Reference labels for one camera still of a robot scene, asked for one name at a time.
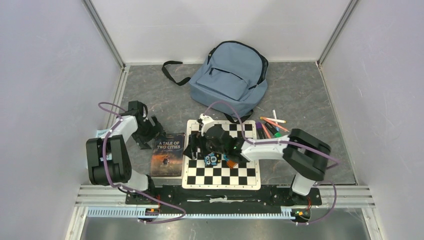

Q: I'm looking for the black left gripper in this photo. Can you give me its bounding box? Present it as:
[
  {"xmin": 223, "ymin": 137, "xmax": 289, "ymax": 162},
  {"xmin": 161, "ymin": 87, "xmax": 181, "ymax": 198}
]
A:
[{"xmin": 131, "ymin": 115, "xmax": 166, "ymax": 150}]

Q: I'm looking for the dark Tale of Two Cities book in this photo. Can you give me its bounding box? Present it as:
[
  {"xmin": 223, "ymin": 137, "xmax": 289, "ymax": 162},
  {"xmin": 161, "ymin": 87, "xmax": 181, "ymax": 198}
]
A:
[{"xmin": 149, "ymin": 132, "xmax": 186, "ymax": 179}]

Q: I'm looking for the blue grey backpack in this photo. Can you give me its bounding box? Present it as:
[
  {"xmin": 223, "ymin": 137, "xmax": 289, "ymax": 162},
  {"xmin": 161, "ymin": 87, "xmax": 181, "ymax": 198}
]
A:
[{"xmin": 161, "ymin": 40, "xmax": 269, "ymax": 124}]

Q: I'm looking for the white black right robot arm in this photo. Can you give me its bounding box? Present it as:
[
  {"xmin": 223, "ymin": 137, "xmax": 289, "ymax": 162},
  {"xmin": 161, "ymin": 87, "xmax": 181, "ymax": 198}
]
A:
[{"xmin": 183, "ymin": 125, "xmax": 332, "ymax": 204}]

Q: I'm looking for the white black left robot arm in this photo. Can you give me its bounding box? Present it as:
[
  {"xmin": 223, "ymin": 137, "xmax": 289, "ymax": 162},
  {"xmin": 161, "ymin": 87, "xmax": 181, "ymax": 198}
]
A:
[{"xmin": 85, "ymin": 100, "xmax": 165, "ymax": 204}]

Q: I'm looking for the blue owl toy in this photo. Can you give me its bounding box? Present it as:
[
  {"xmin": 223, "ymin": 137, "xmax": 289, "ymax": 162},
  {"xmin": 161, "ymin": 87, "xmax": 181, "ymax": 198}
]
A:
[{"xmin": 204, "ymin": 152, "xmax": 221, "ymax": 167}]

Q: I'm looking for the black white chess mat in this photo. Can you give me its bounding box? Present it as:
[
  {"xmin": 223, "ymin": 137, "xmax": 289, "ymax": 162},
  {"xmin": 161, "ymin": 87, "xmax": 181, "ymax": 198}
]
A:
[{"xmin": 182, "ymin": 119, "xmax": 261, "ymax": 191}]

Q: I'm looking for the multicolour toy brick stack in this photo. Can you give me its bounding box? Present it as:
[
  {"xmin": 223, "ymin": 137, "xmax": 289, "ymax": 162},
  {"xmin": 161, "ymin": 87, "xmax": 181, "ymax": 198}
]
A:
[{"xmin": 222, "ymin": 154, "xmax": 238, "ymax": 169}]

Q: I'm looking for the colourful treehouse book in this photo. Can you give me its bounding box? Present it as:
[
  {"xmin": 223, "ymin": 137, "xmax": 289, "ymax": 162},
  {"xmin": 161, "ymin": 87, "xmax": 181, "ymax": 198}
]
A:
[{"xmin": 95, "ymin": 129, "xmax": 110, "ymax": 139}]

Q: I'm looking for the purple highlighter marker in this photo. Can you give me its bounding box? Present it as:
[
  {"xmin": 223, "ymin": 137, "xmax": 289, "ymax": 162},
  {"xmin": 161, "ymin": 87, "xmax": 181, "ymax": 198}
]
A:
[{"xmin": 255, "ymin": 121, "xmax": 267, "ymax": 140}]

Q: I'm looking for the white blue marker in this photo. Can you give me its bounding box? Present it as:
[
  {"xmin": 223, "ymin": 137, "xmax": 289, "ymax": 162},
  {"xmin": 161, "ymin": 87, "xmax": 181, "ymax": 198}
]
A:
[{"xmin": 267, "ymin": 109, "xmax": 287, "ymax": 132}]

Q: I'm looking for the orange yellow marker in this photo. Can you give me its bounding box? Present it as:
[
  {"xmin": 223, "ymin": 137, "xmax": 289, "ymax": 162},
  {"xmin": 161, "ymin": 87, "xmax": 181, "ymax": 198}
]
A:
[{"xmin": 260, "ymin": 116, "xmax": 289, "ymax": 132}]

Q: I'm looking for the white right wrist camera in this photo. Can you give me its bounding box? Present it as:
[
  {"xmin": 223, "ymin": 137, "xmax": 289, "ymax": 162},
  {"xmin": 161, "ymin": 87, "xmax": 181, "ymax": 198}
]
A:
[{"xmin": 197, "ymin": 113, "xmax": 215, "ymax": 137}]

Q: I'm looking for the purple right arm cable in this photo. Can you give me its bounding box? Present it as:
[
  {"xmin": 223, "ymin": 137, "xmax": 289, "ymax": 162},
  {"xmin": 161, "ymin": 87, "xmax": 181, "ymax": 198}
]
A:
[{"xmin": 202, "ymin": 100, "xmax": 341, "ymax": 226}]

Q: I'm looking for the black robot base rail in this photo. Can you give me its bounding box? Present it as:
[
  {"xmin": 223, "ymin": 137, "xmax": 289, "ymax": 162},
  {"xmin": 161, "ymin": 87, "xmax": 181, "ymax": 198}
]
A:
[{"xmin": 119, "ymin": 182, "xmax": 322, "ymax": 224}]

